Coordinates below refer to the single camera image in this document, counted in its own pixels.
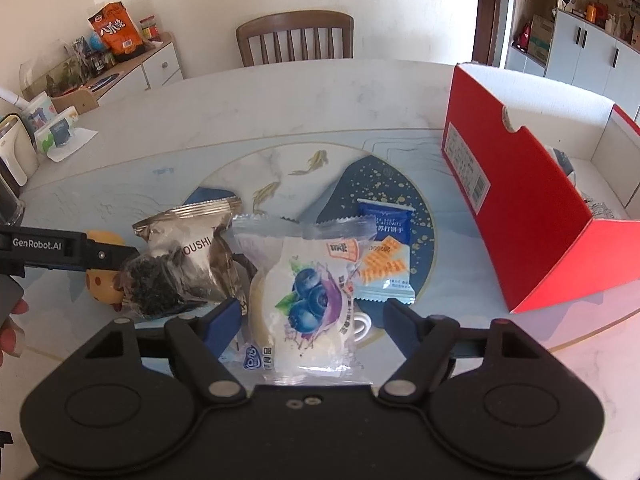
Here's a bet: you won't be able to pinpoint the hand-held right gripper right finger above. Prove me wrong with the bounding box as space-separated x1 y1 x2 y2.
378 298 538 404

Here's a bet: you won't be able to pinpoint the red cardboard box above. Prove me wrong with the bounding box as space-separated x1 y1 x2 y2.
441 62 640 315

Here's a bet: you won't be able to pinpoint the white appliance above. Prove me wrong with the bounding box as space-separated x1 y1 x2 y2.
0 112 39 187

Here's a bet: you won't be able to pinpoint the brown wooden chair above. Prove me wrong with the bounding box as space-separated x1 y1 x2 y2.
235 10 355 68

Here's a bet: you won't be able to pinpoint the blue cracker packet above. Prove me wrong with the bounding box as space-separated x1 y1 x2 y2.
344 198 417 307

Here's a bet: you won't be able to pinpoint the clear packet of dark seaweed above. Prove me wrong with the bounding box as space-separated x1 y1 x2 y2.
116 247 222 319

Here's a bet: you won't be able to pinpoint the brown wooden door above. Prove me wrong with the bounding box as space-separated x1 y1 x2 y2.
472 0 517 69

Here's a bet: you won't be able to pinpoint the white paper sheet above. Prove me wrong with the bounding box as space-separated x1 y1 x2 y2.
46 127 99 162

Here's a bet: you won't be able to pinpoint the blueberry bread packet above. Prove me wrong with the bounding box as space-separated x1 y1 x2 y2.
220 213 377 387

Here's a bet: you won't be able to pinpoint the brown cardboard carton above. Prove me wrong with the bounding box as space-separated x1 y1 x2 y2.
526 14 555 64

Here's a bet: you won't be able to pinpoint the orange snack bag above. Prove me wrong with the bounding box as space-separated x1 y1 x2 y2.
88 1 139 57

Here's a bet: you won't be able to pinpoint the colourful stacked boxes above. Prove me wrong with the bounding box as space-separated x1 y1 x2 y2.
138 13 162 42

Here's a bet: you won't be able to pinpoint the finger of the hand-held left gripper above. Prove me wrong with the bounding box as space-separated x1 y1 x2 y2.
85 242 143 273

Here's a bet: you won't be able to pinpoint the person's left hand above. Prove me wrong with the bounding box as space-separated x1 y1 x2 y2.
0 300 30 367

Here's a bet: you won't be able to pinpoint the blue white sachet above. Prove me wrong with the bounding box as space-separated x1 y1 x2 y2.
181 186 240 207

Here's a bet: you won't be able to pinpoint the white tall cabinet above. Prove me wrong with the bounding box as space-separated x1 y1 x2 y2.
504 0 640 127

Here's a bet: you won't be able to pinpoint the white ring-shaped object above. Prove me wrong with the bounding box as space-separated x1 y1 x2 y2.
351 311 374 347

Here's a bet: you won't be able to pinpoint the white low cabinet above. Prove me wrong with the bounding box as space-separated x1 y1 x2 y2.
75 32 185 107

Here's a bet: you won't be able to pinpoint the yellow spotted toy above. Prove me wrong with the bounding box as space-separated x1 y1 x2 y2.
84 230 127 313

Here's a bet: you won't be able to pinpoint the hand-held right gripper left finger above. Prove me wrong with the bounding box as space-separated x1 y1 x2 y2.
85 298 248 406

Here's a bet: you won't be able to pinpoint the glass fish tank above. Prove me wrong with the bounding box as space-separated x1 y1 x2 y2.
20 39 119 99

